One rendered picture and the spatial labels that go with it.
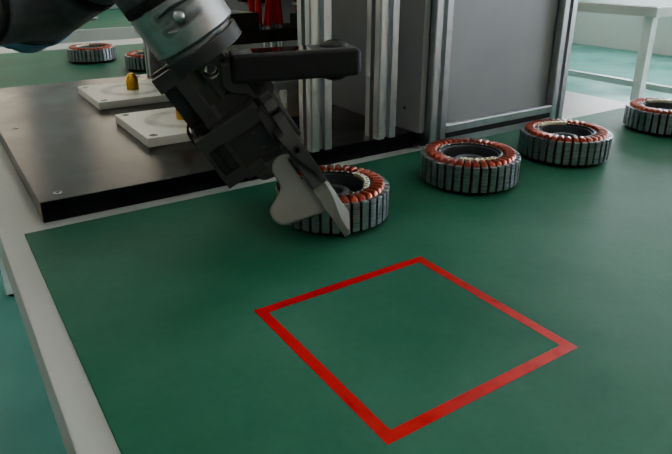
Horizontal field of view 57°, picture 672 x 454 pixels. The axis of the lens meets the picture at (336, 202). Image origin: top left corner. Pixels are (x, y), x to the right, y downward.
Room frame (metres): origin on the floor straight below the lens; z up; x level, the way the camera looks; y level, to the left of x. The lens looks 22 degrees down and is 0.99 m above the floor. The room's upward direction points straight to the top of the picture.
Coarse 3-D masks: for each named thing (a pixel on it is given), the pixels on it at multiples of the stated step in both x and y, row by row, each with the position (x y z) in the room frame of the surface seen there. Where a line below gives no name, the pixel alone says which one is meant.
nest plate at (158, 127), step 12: (168, 108) 0.90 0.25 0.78; (120, 120) 0.83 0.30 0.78; (132, 120) 0.82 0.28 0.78; (144, 120) 0.82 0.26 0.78; (156, 120) 0.82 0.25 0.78; (168, 120) 0.82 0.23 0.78; (180, 120) 0.82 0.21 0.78; (132, 132) 0.79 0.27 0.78; (144, 132) 0.76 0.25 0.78; (156, 132) 0.76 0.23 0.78; (168, 132) 0.76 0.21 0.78; (180, 132) 0.76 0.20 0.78; (144, 144) 0.75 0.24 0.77; (156, 144) 0.74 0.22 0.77
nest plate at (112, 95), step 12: (108, 84) 1.08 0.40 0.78; (120, 84) 1.08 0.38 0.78; (144, 84) 1.08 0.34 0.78; (84, 96) 1.02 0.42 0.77; (96, 96) 0.98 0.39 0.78; (108, 96) 0.98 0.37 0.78; (120, 96) 0.98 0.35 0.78; (132, 96) 0.98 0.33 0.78; (144, 96) 0.98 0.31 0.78; (156, 96) 0.99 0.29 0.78; (108, 108) 0.94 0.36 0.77
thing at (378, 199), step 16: (336, 176) 0.60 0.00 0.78; (352, 176) 0.59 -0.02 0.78; (368, 176) 0.58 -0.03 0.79; (336, 192) 0.58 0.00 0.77; (352, 192) 0.54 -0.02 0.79; (368, 192) 0.53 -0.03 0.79; (384, 192) 0.55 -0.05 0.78; (352, 208) 0.52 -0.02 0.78; (368, 208) 0.52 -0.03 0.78; (384, 208) 0.54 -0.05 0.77; (304, 224) 0.52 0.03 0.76; (320, 224) 0.52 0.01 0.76; (352, 224) 0.52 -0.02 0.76; (368, 224) 0.53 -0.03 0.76
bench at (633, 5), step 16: (592, 0) 3.79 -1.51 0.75; (608, 0) 3.79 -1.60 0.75; (624, 0) 3.79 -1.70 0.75; (640, 0) 3.79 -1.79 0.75; (656, 0) 3.79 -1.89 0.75; (656, 16) 3.29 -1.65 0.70; (640, 48) 3.37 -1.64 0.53; (640, 64) 3.35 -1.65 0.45; (608, 80) 4.35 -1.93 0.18; (624, 80) 4.25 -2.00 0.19; (640, 80) 3.34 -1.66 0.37; (640, 96) 3.34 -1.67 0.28
